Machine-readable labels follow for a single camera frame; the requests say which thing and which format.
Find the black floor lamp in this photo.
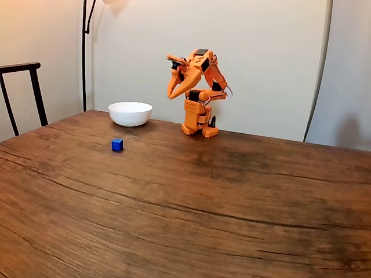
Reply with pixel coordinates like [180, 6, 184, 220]
[82, 0, 130, 112]

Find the orange gripper camera mount plate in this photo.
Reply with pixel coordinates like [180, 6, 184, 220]
[166, 54, 189, 66]

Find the white bowl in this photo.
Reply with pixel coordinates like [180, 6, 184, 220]
[108, 101, 154, 127]

